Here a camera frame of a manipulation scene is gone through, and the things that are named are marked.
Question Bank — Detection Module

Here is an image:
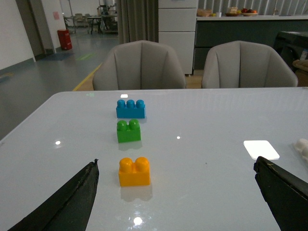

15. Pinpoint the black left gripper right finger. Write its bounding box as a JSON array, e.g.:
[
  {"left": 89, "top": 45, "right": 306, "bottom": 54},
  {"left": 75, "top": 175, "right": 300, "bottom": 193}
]
[{"left": 254, "top": 156, "right": 308, "bottom": 231}]

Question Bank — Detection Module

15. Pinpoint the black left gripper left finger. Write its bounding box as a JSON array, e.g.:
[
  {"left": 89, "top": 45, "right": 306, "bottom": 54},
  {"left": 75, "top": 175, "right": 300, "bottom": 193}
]
[{"left": 10, "top": 159, "right": 99, "bottom": 231}]

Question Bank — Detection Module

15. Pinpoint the yellow two-stud block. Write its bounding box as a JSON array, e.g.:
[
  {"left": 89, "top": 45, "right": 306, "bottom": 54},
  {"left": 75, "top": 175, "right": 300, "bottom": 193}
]
[{"left": 118, "top": 157, "right": 151, "bottom": 187}]

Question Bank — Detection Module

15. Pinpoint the green two-stud block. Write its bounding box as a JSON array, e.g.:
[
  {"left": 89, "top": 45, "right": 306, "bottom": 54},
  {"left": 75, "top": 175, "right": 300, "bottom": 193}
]
[{"left": 116, "top": 119, "right": 141, "bottom": 143}]

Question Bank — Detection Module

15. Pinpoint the blue three-stud block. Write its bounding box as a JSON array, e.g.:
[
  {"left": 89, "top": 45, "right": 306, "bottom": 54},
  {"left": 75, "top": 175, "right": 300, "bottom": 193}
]
[{"left": 116, "top": 100, "right": 146, "bottom": 118}]

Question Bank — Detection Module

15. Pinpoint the right grey armchair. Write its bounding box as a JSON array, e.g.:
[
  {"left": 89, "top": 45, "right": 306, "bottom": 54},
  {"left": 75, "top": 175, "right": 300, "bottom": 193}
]
[{"left": 202, "top": 41, "right": 298, "bottom": 89}]

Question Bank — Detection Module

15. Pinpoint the grey armchair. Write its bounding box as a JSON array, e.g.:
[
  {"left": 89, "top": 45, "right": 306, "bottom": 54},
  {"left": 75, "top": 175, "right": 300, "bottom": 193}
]
[
  {"left": 202, "top": 41, "right": 298, "bottom": 89},
  {"left": 92, "top": 40, "right": 186, "bottom": 90}
]

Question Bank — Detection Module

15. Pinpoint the black machine at right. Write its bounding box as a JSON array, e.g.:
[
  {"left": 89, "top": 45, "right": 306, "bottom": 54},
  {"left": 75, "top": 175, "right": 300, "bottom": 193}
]
[{"left": 273, "top": 31, "right": 308, "bottom": 72}]

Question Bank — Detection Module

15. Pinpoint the left grey armchair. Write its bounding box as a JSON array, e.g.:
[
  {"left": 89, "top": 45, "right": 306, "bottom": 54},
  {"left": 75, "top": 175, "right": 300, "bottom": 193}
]
[{"left": 92, "top": 40, "right": 186, "bottom": 90}]

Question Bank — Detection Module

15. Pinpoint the dark grey counter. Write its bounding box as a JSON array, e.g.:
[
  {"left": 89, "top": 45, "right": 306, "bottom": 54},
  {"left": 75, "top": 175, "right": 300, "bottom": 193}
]
[{"left": 193, "top": 15, "right": 308, "bottom": 70}]

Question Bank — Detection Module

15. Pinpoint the fruit bowl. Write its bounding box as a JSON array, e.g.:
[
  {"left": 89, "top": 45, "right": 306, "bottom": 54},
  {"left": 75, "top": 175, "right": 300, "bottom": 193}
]
[{"left": 241, "top": 8, "right": 258, "bottom": 16}]

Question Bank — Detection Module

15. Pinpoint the background work table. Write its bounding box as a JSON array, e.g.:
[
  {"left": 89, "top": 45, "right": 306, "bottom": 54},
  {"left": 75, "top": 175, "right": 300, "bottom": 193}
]
[{"left": 87, "top": 14, "right": 118, "bottom": 34}]

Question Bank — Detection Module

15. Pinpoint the bread basket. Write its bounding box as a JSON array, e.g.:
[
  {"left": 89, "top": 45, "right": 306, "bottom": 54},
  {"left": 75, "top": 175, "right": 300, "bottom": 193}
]
[{"left": 225, "top": 7, "right": 242, "bottom": 17}]

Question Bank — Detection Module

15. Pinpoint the grey curtain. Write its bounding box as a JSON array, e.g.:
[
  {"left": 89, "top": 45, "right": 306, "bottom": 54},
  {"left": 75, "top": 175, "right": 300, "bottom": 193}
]
[{"left": 116, "top": 0, "right": 158, "bottom": 44}]

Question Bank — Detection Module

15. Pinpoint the wooden bowl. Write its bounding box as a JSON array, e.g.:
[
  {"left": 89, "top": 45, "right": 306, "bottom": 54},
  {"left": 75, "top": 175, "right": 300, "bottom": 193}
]
[{"left": 197, "top": 8, "right": 213, "bottom": 17}]

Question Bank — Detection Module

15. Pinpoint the white drawer cabinet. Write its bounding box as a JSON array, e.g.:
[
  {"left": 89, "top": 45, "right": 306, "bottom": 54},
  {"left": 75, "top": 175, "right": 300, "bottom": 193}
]
[{"left": 158, "top": 0, "right": 198, "bottom": 75}]

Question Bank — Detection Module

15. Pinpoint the white studded base plate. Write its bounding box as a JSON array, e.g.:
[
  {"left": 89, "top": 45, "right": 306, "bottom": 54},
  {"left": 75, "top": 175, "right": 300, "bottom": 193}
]
[{"left": 293, "top": 138, "right": 308, "bottom": 162}]

